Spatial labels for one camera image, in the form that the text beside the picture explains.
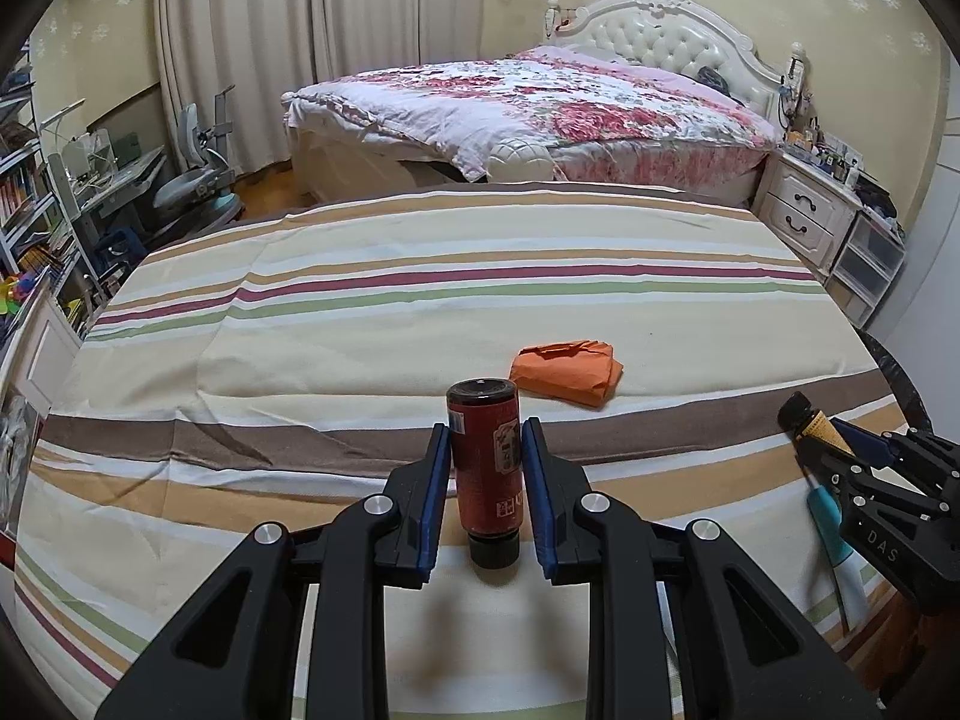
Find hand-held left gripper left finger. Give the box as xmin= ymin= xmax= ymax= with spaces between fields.
xmin=96 ymin=424 xmax=455 ymax=720

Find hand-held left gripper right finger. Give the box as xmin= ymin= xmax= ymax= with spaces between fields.
xmin=521 ymin=416 xmax=882 ymax=720

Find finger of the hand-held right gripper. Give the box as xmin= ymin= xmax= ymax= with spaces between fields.
xmin=793 ymin=436 xmax=863 ymax=502
xmin=829 ymin=420 xmax=912 ymax=475

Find amber bottle with black cap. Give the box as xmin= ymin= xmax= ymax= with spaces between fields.
xmin=778 ymin=392 xmax=856 ymax=458

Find red bottle with black cap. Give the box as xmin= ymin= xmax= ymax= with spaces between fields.
xmin=446 ymin=377 xmax=524 ymax=569

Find black trash bag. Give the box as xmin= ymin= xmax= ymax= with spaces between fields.
xmin=862 ymin=330 xmax=940 ymax=436

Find teal and white tube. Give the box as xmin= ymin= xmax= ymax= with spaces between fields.
xmin=806 ymin=486 xmax=856 ymax=635

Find folded orange cloth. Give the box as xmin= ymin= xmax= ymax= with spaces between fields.
xmin=510 ymin=341 xmax=625 ymax=410

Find striped tablecloth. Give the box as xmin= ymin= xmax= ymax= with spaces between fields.
xmin=11 ymin=181 xmax=931 ymax=720

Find white wardrobe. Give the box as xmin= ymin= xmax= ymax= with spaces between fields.
xmin=862 ymin=37 xmax=960 ymax=436

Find clear plastic drawer unit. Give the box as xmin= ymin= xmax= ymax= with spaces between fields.
xmin=829 ymin=206 xmax=905 ymax=327

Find white nightstand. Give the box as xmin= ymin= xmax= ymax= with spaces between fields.
xmin=754 ymin=148 xmax=863 ymax=278

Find dark bag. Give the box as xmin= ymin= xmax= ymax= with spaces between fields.
xmin=855 ymin=172 xmax=901 ymax=224

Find cluster of small bottles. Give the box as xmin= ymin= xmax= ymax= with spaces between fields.
xmin=784 ymin=101 xmax=863 ymax=182

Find floral blanket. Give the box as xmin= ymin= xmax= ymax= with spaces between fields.
xmin=283 ymin=45 xmax=781 ymax=185

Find grey office chair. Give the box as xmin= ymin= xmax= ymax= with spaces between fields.
xmin=154 ymin=86 xmax=245 ymax=232

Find white low cabinet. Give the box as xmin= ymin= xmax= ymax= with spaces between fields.
xmin=0 ymin=285 xmax=85 ymax=425

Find framed picture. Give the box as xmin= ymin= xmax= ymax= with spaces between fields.
xmin=0 ymin=388 xmax=44 ymax=545

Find grey desk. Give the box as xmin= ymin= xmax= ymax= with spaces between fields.
xmin=45 ymin=131 xmax=167 ymax=293

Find white bed with tufted headboard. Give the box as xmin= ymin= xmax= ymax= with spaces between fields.
xmin=281 ymin=0 xmax=788 ymax=203

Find beige curtain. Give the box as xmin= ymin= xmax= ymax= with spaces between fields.
xmin=311 ymin=0 xmax=488 ymax=85
xmin=154 ymin=0 xmax=323 ymax=175

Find bookshelf with books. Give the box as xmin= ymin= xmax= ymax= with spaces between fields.
xmin=0 ymin=37 xmax=85 ymax=316

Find white desk lamp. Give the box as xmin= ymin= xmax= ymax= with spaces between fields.
xmin=41 ymin=96 xmax=89 ymax=155

